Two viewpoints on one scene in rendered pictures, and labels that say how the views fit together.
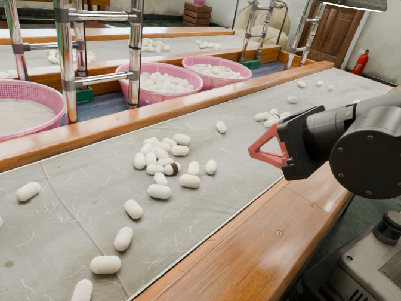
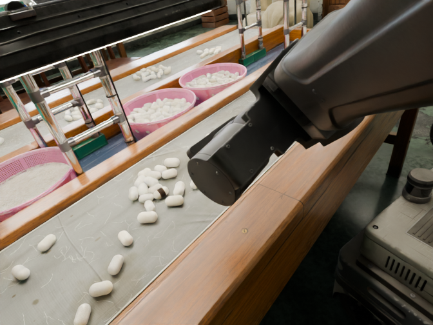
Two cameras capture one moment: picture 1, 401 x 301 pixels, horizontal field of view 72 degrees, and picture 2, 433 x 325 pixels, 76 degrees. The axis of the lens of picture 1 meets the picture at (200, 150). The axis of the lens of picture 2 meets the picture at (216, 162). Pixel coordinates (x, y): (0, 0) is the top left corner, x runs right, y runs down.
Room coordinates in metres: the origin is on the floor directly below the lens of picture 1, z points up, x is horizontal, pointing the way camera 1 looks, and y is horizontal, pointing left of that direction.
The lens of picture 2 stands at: (-0.01, -0.17, 1.12)
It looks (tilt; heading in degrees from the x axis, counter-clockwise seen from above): 35 degrees down; 12
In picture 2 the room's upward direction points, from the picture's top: 11 degrees counter-clockwise
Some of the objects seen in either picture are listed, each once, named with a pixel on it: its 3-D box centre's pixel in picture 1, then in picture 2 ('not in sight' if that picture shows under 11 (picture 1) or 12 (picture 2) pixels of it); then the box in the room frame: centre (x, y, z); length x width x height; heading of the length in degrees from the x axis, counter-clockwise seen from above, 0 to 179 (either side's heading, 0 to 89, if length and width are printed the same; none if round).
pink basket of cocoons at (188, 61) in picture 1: (215, 78); (214, 86); (1.05, 0.00, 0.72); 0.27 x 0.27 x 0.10
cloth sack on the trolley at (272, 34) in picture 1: (262, 43); (281, 20); (3.85, -0.51, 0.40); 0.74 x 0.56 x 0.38; 141
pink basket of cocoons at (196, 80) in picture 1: (159, 90); (160, 116); (0.83, 0.17, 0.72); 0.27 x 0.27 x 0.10
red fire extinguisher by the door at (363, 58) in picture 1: (360, 64); not in sight; (4.63, -2.20, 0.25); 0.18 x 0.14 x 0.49; 140
